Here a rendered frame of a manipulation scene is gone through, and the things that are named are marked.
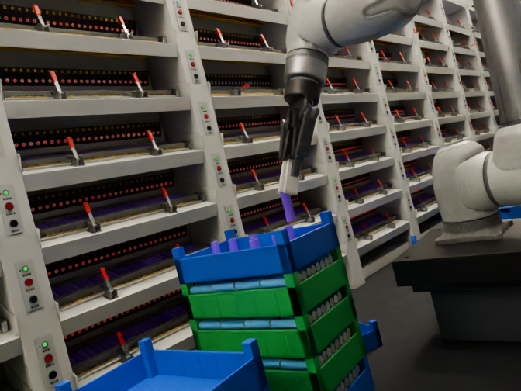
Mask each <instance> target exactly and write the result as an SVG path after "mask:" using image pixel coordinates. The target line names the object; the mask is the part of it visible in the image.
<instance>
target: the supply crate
mask: <svg viewBox="0 0 521 391"><path fill-rule="evenodd" d="M319 215H320V219H321V222H322V223H320V224H315V225H310V226H305V227H297V228H293V229H294V232H295V239H293V240H289V236H288V231H287V228H284V229H280V230H276V231H274V232H270V233H265V234H258V235H257V237H258V240H259V244H260V247H256V248H250V243H249V240H250V238H249V236H247V237H238V238H236V234H235V230H234V229H231V230H226V231H224V234H225V237H226V241H224V242H222V243H220V244H219V249H220V252H221V253H218V254H213V253H212V247H208V248H206V249H203V250H200V251H197V252H195V253H193V254H189V255H187V256H185V250H184V248H183V247H176V248H173V249H171V251H172V254H173V258H174V263H175V267H176V270H177V273H178V279H179V282H180V285H181V284H189V283H197V282H212V281H220V280H228V279H243V278H251V277H259V276H267V275H282V274H290V273H293V272H295V271H297V270H299V269H300V268H302V267H304V266H306V265H307V264H309V263H311V262H312V261H315V260H316V259H317V258H320V257H322V256H323V255H325V254H327V253H328V252H330V251H332V250H334V249H335V248H337V247H339V246H340V244H339V241H338V237H337V233H336V228H335V224H334V222H333V216H332V213H331V210H328V211H324V212H321V213H320V214H319ZM272 235H274V240H275V243H276V245H273V241H272V238H271V236H272ZM230 238H236V242H237V246H238V249H239V250H238V251H230V248H229V242H228V240H229V239H230Z"/></svg>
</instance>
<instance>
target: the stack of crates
mask: <svg viewBox="0 0 521 391"><path fill-rule="evenodd" d="M138 345H139V348H140V354H139V355H137V356H135V357H133V358H131V359H130V360H128V361H126V362H124V363H122V364H121V365H119V366H117V367H115V368H113V369H112V370H110V371H108V372H106V373H105V374H103V375H100V376H99V377H98V378H96V379H93V380H92V381H90V382H88V383H86V384H84V385H83V386H81V387H79V388H77V389H76V390H74V391H270V390H269V386H268V382H267V377H266V374H265V371H264V365H263V362H262V358H261V353H260V349H259V346H258V343H257V339H254V338H248V339H246V340H245V341H244V342H243V343H242V347H243V352H235V351H185V350H159V349H154V348H153V345H152V341H151V338H144V339H142V340H140V341H138ZM54 388H55V391H72V388H71V382H70V381H67V380H64V381H62V382H59V383H58V384H56V385H55V386H54Z"/></svg>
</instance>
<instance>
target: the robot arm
mask: <svg viewBox="0 0 521 391"><path fill-rule="evenodd" d="M421 4H422V0H295V3H294V5H293V7H292V11H291V15H290V18H289V21H288V30H287V36H286V47H287V57H286V61H285V62H286V64H285V72H284V82H285V83H286V85H285V94H284V100H285V101H286V102H287V103H288V104H289V109H288V112H287V119H286V120H282V121H281V137H280V147H279V156H278V160H279V161H281V162H282V167H281V176H280V182H279V186H278V194H279V195H280V192H281V190H283V193H285V194H289V195H290V197H291V196H292V195H293V196H296V195H298V184H299V178H300V172H301V166H302V162H303V160H304V157H308V156H309V149H310V146H311V142H312V135H313V132H314V128H315V124H316V119H317V117H318V115H319V109H317V108H314V106H317V105H318V104H319V99H320V93H321V88H322V87H323V86H325V83H326V73H327V68H328V65H329V58H330V57H331V56H333V55H334V54H335V53H336V52H337V51H339V50H341V49H343V48H344V47H348V46H351V45H357V44H361V43H366V42H368V41H372V40H376V39H378V38H380V37H383V36H386V35H388V34H390V33H393V32H395V31H397V30H399V29H401V28H402V27H403V26H405V25H406V24H408V23H409V22H410V21H411V20H412V19H413V18H414V17H415V16H416V14H417V13H418V12H419V10H420V7H421ZM473 4H474V10H475V14H476V17H477V21H478V27H479V30H480V34H481V41H482V44H483V47H484V52H485V57H486V61H487V65H488V71H489V74H490V79H491V82H492V88H493V92H494V95H495V101H496V105H497V109H498V112H499V118H500V122H501V126H502V128H501V129H499V130H498V132H497V133H496V135H495V137H494V146H493V152H491V151H485V149H484V147H483V146H482V145H480V144H479V143H477V142H474V141H470V140H465V141H462V142H460V143H457V144H453V145H450V146H448V147H444V148H441V149H439V150H438V151H437V153H436V156H435V157H434V159H433V170H432V177H433V188H434V192H435V196H436V202H437V205H438V208H439V211H440V214H441V216H442V220H443V228H444V232H443V234H442V235H441V236H440V237H438V238H437V239H436V240H435V245H443V244H454V243H463V242H471V241H479V240H498V239H502V238H503V234H504V233H505V232H506V230H507V229H508V228H509V227H510V226H512V225H513V221H512V220H511V219H507V220H502V218H501V216H500V213H499V207H502V206H521V4H520V0H473Z"/></svg>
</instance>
